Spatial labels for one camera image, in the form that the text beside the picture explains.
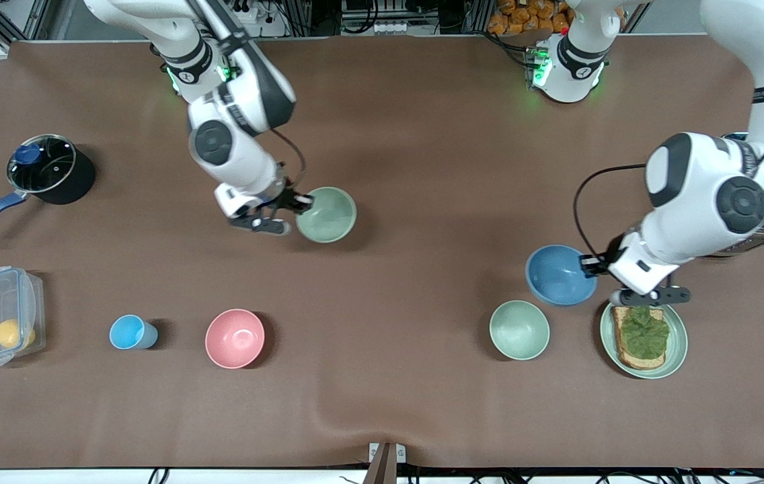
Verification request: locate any light green bowl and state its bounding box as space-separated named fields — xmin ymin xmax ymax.
xmin=295 ymin=186 xmax=358 ymax=244
xmin=489 ymin=300 xmax=551 ymax=362

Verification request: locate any white power strip with plugs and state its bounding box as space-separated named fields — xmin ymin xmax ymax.
xmin=234 ymin=0 xmax=289 ymax=38

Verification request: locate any light green plate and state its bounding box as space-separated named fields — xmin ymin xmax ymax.
xmin=599 ymin=300 xmax=689 ymax=380

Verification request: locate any glass lid with blue knob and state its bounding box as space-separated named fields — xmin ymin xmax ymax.
xmin=7 ymin=134 xmax=77 ymax=194

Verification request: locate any blue cup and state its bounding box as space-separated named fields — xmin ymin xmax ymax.
xmin=109 ymin=314 xmax=159 ymax=351

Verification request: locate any toast slice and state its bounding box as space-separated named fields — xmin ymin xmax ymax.
xmin=611 ymin=305 xmax=666 ymax=371

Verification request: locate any blue bowl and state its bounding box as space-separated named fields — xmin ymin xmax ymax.
xmin=525 ymin=244 xmax=599 ymax=307

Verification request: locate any pink bowl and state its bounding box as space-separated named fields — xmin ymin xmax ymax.
xmin=204 ymin=309 xmax=266 ymax=370

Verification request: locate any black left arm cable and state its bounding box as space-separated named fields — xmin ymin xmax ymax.
xmin=574 ymin=0 xmax=764 ymax=259

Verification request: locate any long white power strip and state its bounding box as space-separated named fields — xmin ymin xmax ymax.
xmin=340 ymin=19 xmax=440 ymax=36

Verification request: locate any metal table clamp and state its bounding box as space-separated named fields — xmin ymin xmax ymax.
xmin=369 ymin=442 xmax=407 ymax=484

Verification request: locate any yellow lemon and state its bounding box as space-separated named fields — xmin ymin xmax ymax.
xmin=0 ymin=319 xmax=36 ymax=350

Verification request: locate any black pot with blue handle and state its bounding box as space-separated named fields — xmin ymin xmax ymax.
xmin=0 ymin=134 xmax=97 ymax=245

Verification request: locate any green lettuce leaf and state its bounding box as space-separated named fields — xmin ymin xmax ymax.
xmin=619 ymin=306 xmax=671 ymax=359

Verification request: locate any bag of orange snacks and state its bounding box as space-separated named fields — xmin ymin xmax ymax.
xmin=488 ymin=0 xmax=574 ymax=36

